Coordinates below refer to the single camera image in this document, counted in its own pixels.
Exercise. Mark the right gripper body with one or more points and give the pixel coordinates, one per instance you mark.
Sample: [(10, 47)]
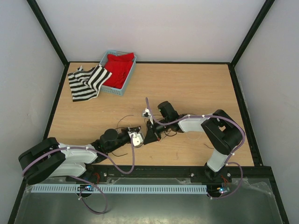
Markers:
[(157, 128)]

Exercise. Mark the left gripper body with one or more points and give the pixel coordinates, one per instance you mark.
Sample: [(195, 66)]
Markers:
[(131, 130)]

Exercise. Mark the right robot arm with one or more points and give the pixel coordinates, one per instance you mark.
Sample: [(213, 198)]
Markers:
[(225, 135)]

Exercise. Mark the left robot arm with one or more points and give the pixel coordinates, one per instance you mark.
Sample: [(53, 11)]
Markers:
[(50, 158)]

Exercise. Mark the light blue plastic basket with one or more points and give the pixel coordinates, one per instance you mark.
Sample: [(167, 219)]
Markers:
[(112, 90)]

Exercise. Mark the red cloth in basket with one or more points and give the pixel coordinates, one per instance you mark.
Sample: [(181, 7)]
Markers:
[(119, 66)]

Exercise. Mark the black white striped cloth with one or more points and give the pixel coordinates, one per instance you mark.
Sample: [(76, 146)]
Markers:
[(85, 85)]

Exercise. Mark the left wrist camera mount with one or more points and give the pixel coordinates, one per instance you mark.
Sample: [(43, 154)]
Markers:
[(138, 138)]

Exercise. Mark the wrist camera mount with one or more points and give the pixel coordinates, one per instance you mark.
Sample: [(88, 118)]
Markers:
[(138, 138), (146, 113)]

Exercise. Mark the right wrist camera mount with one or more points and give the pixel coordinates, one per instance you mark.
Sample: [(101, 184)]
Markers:
[(146, 113)]

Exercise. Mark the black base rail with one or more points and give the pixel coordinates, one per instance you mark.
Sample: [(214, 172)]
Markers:
[(197, 174)]

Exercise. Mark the light blue cable duct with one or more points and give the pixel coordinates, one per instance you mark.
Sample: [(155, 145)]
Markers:
[(119, 189)]

